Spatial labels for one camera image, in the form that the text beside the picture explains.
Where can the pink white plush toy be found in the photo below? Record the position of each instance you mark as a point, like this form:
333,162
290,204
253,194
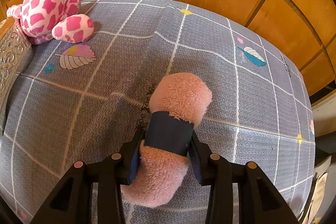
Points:
44,20

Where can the grey checked bed sheet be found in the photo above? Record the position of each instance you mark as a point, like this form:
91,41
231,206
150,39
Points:
83,102

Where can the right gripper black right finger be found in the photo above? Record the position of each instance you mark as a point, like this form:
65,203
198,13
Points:
211,169

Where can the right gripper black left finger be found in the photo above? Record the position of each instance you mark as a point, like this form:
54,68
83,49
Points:
116,170

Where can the silver embossed tissue box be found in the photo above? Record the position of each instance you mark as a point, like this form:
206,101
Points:
16,53

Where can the pink fleece roll blue band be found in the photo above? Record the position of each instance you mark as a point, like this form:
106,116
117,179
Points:
177,107

